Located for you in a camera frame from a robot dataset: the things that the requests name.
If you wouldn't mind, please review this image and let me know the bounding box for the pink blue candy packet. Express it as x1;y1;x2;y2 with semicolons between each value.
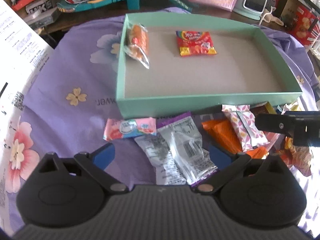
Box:
103;118;157;141

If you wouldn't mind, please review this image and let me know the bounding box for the silver purple snack packet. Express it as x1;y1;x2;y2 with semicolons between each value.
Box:
135;112;218;186

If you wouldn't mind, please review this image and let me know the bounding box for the teal cardboard tray box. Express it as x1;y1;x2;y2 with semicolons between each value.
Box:
116;12;302;119

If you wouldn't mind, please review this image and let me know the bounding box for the red cookie box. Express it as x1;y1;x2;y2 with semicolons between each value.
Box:
290;5;319;47

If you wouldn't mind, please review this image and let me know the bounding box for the pink floral snack packet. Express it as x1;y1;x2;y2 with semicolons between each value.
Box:
222;105;268;152

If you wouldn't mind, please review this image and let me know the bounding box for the teal toy track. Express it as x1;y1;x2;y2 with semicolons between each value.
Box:
56;0;194;13

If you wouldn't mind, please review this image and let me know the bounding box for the white printed paper sheet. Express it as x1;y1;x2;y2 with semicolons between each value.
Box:
1;0;53;121

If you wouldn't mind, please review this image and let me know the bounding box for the orange clear snack bag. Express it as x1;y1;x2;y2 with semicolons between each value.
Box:
124;23;150;69

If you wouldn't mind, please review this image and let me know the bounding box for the orange snack packet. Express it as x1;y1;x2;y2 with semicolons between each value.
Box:
201;119;270;159

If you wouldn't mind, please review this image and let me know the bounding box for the red rainbow candy packet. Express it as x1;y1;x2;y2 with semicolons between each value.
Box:
176;31;217;57

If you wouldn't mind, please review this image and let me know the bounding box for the purple floral cloth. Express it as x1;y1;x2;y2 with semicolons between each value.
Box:
3;15;319;236

